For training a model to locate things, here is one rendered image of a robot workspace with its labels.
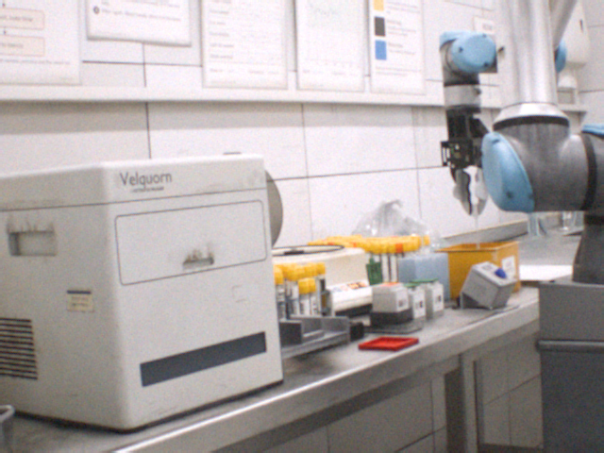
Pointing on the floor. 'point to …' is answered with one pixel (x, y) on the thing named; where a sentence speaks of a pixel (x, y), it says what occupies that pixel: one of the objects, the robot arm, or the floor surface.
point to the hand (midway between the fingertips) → (476, 208)
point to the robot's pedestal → (572, 395)
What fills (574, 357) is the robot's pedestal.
